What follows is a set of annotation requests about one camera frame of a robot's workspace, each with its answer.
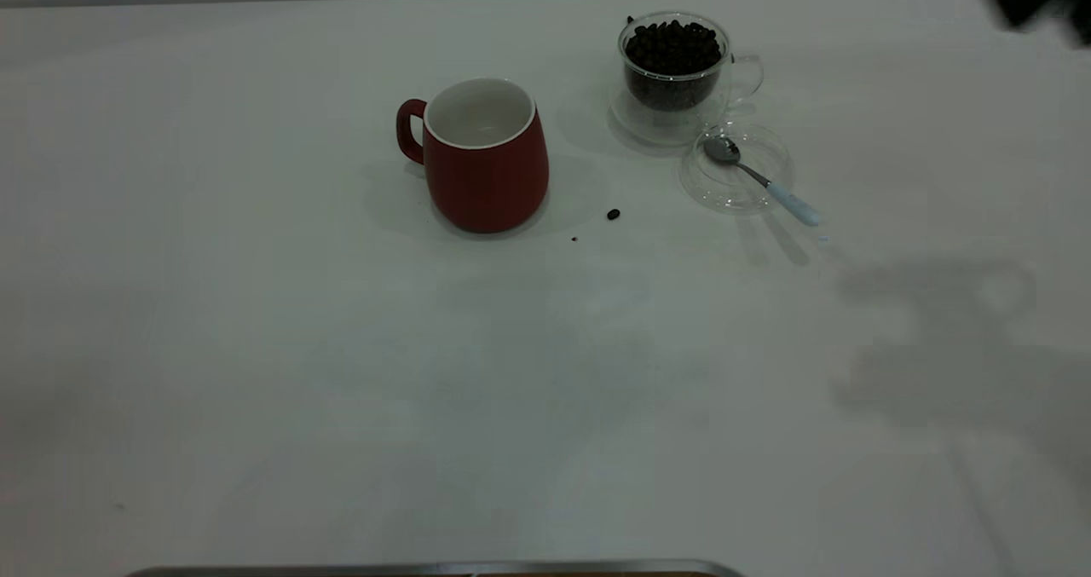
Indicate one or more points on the red ceramic mug white inside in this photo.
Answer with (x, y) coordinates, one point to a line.
(486, 185)

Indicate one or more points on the dark coffee beans pile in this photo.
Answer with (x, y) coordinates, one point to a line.
(673, 49)

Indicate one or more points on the small clear glass dish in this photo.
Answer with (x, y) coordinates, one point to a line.
(724, 195)

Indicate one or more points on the clear glass saucer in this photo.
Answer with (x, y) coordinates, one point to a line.
(626, 127)

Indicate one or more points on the clear double-wall glass cup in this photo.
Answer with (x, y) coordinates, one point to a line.
(673, 117)

